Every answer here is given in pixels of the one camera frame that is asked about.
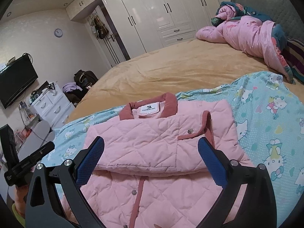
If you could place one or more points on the white wardrobe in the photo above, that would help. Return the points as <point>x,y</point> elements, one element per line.
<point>152,11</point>

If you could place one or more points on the pink quilted jacket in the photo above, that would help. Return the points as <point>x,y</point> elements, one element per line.
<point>147,135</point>

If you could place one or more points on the pink crumpled quilt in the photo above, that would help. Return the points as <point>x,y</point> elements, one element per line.
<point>247,33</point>

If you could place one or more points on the grey low cabinet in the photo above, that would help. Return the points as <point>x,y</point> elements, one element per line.
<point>40,133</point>

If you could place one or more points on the black bag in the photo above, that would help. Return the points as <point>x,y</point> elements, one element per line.
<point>85,77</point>

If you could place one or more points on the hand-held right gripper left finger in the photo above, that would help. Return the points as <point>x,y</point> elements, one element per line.
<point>91,161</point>

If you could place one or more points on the grey quilted headboard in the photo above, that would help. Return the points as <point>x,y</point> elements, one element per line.
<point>268,7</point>

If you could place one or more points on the purple clothes pile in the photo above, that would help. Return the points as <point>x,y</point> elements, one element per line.
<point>71,86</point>

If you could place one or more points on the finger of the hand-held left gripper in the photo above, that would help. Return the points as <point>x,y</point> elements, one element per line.
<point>40,150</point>

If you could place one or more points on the person's left hand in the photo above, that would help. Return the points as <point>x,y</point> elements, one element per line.
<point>21,194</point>

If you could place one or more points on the blue cartoon printed blanket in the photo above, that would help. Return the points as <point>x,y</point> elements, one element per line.
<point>261,114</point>

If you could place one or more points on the black flat television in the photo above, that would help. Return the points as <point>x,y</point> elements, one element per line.
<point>16,80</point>

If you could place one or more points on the white drawer chest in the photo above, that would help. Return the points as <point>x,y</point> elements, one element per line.
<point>54,104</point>

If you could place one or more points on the white room door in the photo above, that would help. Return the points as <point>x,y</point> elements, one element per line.
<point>118,47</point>

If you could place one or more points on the hanging dark bags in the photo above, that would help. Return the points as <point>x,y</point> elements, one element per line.
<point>101,28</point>

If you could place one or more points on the round wall clock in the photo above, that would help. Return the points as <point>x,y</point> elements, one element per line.
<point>58,32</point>

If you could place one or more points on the dark striped pillow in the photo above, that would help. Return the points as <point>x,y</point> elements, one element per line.
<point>295,54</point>

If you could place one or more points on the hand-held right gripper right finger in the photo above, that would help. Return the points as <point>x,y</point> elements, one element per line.
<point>211,161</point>

